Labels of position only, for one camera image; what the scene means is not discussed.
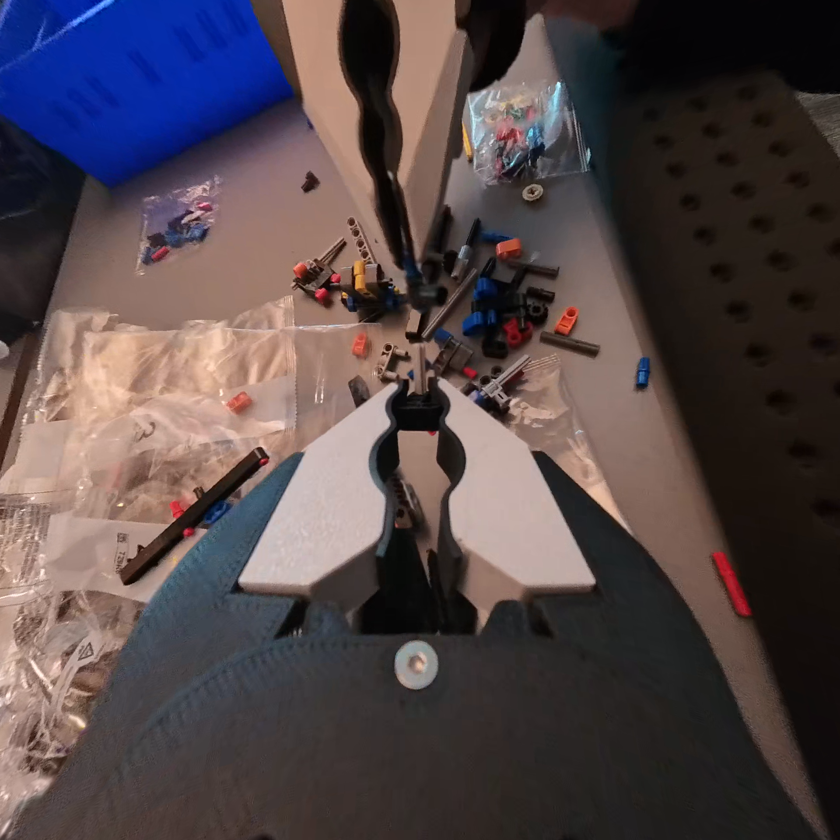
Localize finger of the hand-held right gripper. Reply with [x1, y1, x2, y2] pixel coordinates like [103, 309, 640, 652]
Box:
[382, 0, 475, 263]
[282, 0, 404, 270]

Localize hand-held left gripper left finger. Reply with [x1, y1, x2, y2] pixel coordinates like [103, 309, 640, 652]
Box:
[238, 381, 403, 634]

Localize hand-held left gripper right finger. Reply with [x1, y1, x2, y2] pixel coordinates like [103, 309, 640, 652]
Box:
[433, 379, 598, 636]

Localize long black lego beam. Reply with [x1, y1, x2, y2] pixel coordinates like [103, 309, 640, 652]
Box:
[420, 205, 455, 280]

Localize black lego connector blue pin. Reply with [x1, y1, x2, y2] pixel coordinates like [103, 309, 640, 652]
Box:
[402, 259, 442, 309]

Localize yellow grey lego assembly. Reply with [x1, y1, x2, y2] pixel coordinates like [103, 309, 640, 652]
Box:
[338, 217, 406, 324]

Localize black blue lego frame assembly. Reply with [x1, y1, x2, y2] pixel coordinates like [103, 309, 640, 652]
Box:
[459, 257, 536, 358]

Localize person's right forearm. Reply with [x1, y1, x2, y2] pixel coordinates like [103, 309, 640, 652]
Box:
[604, 0, 840, 96]

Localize bag red blue lego pieces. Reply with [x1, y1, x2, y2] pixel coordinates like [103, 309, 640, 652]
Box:
[462, 82, 590, 188]

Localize black lego beam red pins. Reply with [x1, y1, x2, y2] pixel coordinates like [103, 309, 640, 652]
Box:
[117, 448, 271, 586]

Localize grey lego connector block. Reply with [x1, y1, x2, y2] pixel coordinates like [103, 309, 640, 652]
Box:
[433, 331, 475, 370]

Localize light grey lego axle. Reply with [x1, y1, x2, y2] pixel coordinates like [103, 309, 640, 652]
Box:
[422, 266, 479, 340]

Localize small black red lego assembly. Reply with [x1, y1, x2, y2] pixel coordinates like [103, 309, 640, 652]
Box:
[290, 236, 347, 308]

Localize small bag blue lego pieces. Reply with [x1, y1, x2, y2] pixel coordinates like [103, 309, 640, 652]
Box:
[136, 176, 223, 275]

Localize red lego pin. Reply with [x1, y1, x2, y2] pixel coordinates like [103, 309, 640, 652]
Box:
[712, 551, 753, 618]

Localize blue plastic bin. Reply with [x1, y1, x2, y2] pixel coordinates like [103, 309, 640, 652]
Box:
[0, 0, 296, 188]

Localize pile of clear plastic bags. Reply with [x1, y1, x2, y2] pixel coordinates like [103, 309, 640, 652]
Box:
[0, 295, 624, 788]

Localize dark perforated board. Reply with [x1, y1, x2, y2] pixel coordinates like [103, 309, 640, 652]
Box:
[591, 66, 840, 840]

